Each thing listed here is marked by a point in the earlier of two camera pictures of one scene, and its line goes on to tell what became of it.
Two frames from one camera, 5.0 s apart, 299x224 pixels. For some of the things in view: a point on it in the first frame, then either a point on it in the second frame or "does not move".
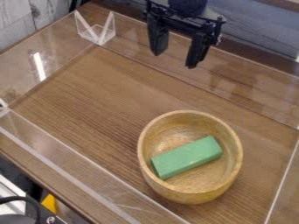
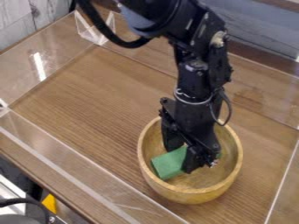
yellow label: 49,203 does not move
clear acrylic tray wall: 72,177 does not move
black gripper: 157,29 to 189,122
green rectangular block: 185,157 does not move
